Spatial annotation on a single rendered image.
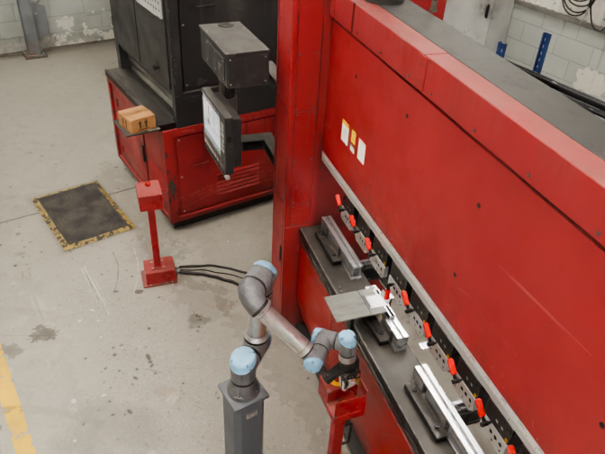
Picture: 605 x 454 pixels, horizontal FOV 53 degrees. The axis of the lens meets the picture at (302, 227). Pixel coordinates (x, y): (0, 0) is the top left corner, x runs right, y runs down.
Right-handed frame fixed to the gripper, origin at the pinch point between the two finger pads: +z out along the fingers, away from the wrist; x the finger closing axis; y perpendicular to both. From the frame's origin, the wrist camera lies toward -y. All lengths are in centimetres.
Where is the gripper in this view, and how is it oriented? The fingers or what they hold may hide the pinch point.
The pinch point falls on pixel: (342, 388)
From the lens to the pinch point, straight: 287.3
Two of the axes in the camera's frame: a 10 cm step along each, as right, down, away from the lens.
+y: 9.4, -2.3, 2.6
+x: -3.5, -5.6, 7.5
